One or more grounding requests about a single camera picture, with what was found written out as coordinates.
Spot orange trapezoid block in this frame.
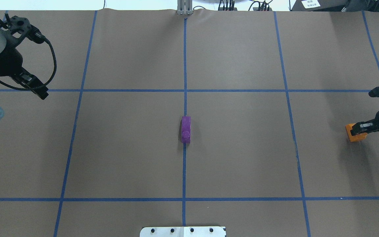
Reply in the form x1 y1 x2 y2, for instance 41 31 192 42
345 123 367 143

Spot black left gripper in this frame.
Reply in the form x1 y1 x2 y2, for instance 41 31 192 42
0 14 49 100

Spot black box with label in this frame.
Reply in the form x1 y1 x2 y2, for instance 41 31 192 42
290 0 379 12

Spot grey aluminium frame post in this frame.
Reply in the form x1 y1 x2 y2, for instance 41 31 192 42
176 0 193 15

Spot black cables at table edge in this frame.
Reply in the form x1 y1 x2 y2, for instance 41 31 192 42
218 0 273 12

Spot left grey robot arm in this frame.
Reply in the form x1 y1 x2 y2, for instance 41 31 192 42
0 13 57 100

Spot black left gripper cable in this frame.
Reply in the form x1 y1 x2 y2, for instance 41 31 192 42
0 36 57 92

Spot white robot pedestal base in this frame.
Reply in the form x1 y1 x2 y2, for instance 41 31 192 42
139 226 227 237

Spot purple trapezoid block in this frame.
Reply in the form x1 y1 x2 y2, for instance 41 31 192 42
181 117 191 144

